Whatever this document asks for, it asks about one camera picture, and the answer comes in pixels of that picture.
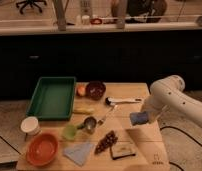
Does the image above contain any blue sponge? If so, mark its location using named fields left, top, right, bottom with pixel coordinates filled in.
left=130, top=112, right=149, bottom=126

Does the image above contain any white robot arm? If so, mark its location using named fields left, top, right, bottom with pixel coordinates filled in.
left=141, top=75, right=202, bottom=128

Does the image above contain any dark purple bowl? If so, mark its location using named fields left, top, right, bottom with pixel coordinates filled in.
left=86, top=81, right=106, bottom=100

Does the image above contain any orange bowl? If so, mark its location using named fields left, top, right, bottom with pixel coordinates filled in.
left=26, top=133, right=58, bottom=166

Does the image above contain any metal measuring cup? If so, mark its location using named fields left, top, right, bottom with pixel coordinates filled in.
left=84, top=116, right=97, bottom=134

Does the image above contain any yellow banana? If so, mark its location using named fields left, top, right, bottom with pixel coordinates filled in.
left=73, top=107, right=94, bottom=115

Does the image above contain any orange fruit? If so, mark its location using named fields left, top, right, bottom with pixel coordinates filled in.
left=77, top=85, right=86, bottom=97

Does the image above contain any blue cloth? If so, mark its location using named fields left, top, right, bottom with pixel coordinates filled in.
left=63, top=142, right=93, bottom=166

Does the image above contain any green measuring cup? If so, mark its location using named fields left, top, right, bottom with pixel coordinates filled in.
left=62, top=124, right=84, bottom=140

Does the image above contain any green plastic tray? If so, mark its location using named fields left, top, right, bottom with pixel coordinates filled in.
left=27, top=77, right=76, bottom=121

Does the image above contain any seated person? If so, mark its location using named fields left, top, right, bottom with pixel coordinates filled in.
left=125, top=0, right=167, bottom=24

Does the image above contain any red object on ledge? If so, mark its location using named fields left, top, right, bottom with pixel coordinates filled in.
left=90, top=18, right=103, bottom=25

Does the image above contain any white cup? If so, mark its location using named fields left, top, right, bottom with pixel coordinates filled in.
left=20, top=116, right=40, bottom=135

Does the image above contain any black office chair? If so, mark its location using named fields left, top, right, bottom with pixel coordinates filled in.
left=16, top=0, right=47, bottom=14

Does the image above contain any black cable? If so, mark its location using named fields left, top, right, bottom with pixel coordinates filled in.
left=160, top=125, right=202, bottom=171

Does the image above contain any white handled spoon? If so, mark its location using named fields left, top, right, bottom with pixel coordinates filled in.
left=105, top=97, right=141, bottom=106

